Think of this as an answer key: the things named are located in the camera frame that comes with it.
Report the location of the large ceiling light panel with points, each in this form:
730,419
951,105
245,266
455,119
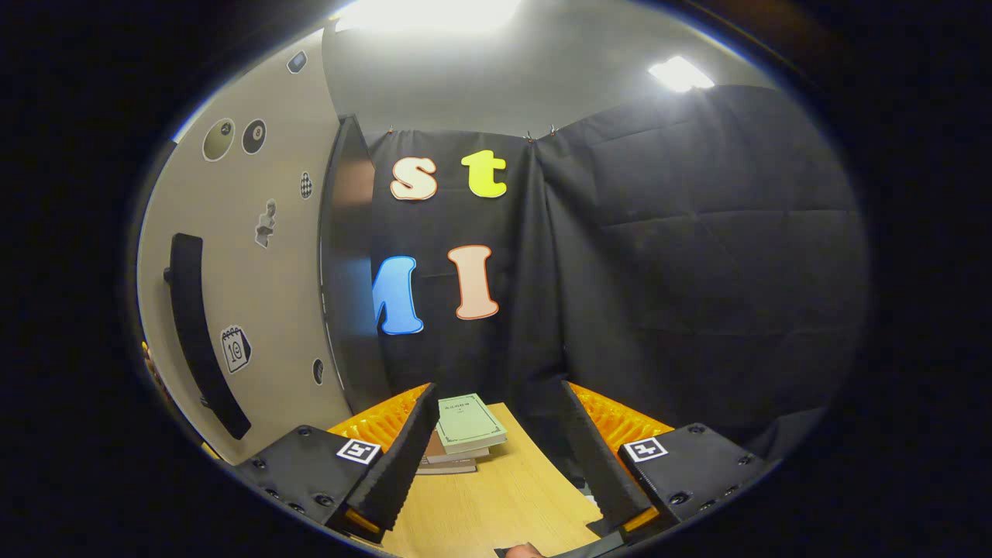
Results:
430,14

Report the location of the narrow ceiling light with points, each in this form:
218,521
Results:
680,74

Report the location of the dark brown book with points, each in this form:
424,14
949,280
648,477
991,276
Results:
446,468

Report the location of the green book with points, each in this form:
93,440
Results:
469,422

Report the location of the black backdrop cloth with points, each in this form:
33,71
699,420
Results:
697,271

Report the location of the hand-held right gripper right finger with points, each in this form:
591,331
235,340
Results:
597,465

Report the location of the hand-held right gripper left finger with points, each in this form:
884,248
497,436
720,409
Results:
403,465

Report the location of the grey cabinet door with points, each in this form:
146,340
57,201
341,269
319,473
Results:
271,310

